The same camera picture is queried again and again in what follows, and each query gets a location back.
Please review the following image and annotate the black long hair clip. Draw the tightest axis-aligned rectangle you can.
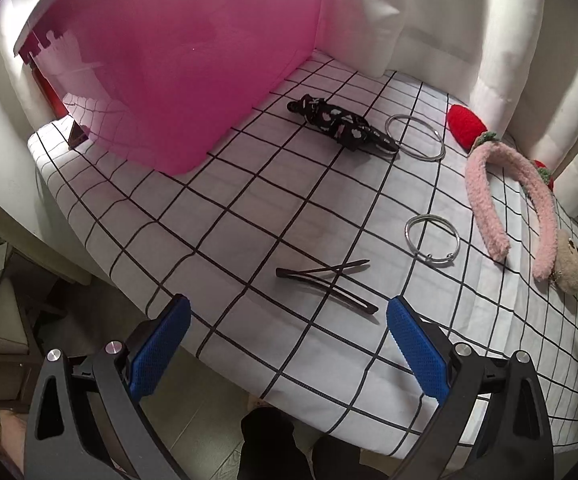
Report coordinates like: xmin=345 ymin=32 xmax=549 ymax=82
xmin=275 ymin=268 xmax=380 ymax=314
xmin=289 ymin=259 xmax=371 ymax=278

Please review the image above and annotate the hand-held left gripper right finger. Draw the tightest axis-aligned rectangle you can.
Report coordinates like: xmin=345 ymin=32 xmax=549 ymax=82
xmin=386 ymin=295 xmax=554 ymax=480

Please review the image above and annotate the small silver bangle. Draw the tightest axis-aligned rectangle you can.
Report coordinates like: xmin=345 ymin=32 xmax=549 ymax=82
xmin=405 ymin=214 xmax=460 ymax=263

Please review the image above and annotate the white curtain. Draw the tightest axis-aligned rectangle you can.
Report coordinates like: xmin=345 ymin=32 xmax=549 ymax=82
xmin=314 ymin=0 xmax=578 ymax=231

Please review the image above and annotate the wooden side furniture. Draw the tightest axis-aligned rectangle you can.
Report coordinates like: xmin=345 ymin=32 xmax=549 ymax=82
xmin=0 ymin=240 xmax=55 ymax=411

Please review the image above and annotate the person's black trouser leg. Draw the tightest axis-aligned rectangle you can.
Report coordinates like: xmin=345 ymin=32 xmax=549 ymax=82
xmin=239 ymin=406 xmax=400 ymax=480

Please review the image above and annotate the black patterned bow hair clip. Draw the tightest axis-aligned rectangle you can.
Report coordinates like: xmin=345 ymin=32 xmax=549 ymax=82
xmin=287 ymin=94 xmax=400 ymax=155

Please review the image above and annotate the pink translucent plastic box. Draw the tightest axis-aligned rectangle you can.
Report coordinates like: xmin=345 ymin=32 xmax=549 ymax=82
xmin=14 ymin=0 xmax=350 ymax=177

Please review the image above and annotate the pink fuzzy strawberry headband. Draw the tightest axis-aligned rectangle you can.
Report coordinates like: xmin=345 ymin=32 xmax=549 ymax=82
xmin=446 ymin=104 xmax=560 ymax=281

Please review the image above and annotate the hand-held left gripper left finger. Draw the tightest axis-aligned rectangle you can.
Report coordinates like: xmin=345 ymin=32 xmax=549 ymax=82
xmin=22 ymin=295 xmax=192 ymax=480

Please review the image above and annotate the large silver bangle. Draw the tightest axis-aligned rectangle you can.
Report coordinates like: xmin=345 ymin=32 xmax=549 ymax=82
xmin=385 ymin=114 xmax=446 ymax=163

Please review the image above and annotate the white black checkered tablecloth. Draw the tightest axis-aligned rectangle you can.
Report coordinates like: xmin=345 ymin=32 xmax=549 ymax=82
xmin=28 ymin=52 xmax=578 ymax=456

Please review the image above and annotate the beige plush bear charm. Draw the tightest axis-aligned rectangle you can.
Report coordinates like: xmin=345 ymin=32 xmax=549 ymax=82
xmin=549 ymin=228 xmax=578 ymax=294

